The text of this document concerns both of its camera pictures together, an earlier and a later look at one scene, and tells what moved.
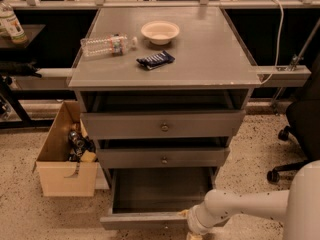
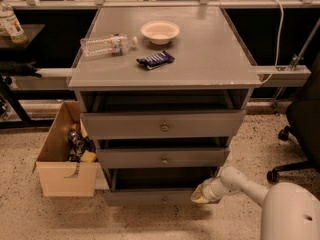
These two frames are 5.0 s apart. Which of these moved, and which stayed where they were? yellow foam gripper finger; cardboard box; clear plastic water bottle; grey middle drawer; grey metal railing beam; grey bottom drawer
Moved: yellow foam gripper finger; grey bottom drawer
Stayed: grey middle drawer; clear plastic water bottle; cardboard box; grey metal railing beam
